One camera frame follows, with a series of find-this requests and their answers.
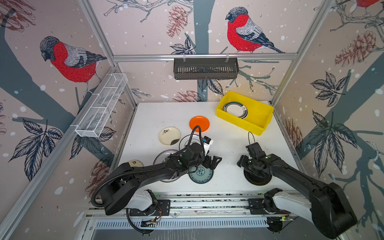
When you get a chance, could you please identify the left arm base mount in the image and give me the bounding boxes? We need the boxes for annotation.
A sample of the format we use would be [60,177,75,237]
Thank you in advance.
[127,190,171,217]

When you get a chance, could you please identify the yellow plastic bin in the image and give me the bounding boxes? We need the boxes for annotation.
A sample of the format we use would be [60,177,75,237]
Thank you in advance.
[216,91,274,136]

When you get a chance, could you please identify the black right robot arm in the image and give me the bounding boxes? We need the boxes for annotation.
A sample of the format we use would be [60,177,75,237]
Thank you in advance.
[237,142,358,239]

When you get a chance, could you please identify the black hanging wall basket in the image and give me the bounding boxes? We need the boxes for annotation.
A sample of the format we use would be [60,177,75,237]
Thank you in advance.
[174,58,239,80]

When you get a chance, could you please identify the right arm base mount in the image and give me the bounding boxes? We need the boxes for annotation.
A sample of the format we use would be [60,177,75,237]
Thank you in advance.
[248,188,290,215]

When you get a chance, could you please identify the black round plate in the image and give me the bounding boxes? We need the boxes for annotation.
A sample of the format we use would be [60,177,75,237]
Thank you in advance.
[244,170,272,186]

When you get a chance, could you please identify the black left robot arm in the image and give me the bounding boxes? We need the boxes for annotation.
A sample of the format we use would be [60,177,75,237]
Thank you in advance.
[91,126,222,216]

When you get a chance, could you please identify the teal patterned plate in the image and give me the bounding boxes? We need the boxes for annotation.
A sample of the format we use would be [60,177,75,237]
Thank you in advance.
[188,165,214,184]

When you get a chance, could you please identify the cream small floral plate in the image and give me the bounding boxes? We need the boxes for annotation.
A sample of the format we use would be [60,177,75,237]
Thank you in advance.
[158,127,181,146]

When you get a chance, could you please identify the cream yellow plate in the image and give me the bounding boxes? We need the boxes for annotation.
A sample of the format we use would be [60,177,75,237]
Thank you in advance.
[128,160,144,167]

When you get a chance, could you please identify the white plate green cloud outline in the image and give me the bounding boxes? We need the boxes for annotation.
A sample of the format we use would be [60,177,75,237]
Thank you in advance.
[179,134,201,150]

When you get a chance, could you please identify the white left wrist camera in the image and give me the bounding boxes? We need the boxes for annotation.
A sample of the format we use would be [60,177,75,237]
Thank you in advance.
[203,136,213,156]

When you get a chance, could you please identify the white plate red characters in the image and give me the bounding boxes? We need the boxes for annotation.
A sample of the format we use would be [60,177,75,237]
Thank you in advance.
[153,150,180,183]

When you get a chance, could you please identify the orange plastic plate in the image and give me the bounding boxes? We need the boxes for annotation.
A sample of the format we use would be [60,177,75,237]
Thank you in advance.
[189,116,210,132]

